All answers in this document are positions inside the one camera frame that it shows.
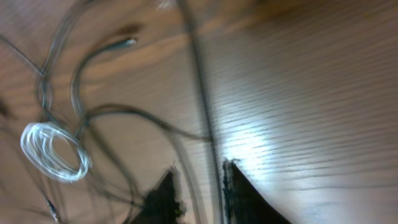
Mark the clear tape piece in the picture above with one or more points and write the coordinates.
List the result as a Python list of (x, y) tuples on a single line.
[(166, 4)]

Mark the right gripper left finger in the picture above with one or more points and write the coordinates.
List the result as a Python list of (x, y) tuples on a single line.
[(161, 204)]

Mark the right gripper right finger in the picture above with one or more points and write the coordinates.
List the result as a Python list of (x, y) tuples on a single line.
[(243, 203)]

